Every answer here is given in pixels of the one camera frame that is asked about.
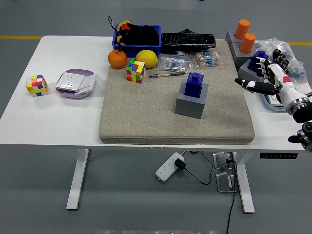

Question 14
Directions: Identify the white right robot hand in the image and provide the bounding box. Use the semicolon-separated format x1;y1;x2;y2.
234;56;308;108

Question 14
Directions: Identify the blue square seal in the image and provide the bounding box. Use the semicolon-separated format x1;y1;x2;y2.
247;50;270;78
184;72;204;99

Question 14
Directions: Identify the orange cylinder seal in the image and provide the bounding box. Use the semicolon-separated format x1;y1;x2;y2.
234;19;251;39
239;33;257;54

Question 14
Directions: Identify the pack of black cylinders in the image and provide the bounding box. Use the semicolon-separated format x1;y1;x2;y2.
272;48;290;74

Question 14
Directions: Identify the light blue tray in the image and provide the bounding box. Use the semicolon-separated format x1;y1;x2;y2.
260;92;288;113

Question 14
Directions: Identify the black desk control panel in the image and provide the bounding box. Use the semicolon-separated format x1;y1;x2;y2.
259;153;298;159

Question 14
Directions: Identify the bag of tan resistors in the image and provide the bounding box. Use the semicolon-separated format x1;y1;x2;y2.
194;51;220;69

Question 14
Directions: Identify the metal foot pedal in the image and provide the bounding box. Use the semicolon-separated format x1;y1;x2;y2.
212;152;234;170
215;171;236;193

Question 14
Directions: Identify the black item in plastic wrap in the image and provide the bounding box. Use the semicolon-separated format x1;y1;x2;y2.
160;29;217;55

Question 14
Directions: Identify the white table leg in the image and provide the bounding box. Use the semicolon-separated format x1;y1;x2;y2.
66;148;90;211
232;152;256;215

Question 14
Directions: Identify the bag of blue resistors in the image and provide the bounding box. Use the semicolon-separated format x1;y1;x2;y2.
157;54;195;73

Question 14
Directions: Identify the dark pen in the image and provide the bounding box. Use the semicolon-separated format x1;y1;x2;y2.
149;72;187;79

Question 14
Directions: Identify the black power adapter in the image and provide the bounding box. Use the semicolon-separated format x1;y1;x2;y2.
174;158;186;171

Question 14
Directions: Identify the grey-brown mat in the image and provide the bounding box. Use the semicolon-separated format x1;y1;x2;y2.
98;40;255;145

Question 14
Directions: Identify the yellow lemon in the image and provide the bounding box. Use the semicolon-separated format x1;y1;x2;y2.
135;49;159;68

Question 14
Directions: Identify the white power strip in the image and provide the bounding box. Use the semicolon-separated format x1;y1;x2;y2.
155;152;185;182

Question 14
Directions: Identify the black pouch with yellow trim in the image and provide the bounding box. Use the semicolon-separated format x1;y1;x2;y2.
107;16;159;51

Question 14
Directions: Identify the colourful puzzle cube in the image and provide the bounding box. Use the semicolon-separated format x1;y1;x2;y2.
126;59;146;84
26;74;49;98

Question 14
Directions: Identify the blue plastic bin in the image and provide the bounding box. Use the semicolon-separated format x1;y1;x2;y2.
111;23;162;59

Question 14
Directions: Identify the orange mandarin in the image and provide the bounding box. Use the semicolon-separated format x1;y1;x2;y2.
108;49;128;70

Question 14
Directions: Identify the white switch panel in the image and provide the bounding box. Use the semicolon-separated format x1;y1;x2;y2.
74;73;98;96
267;94;284;107

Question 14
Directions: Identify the black floor cable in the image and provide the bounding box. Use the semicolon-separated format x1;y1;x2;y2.
225;159;238;234

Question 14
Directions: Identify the thin black adapter cable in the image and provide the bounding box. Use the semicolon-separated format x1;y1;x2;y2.
182;151;214;185

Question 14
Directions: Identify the white wall socket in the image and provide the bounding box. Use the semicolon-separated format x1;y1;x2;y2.
55;72;85;93

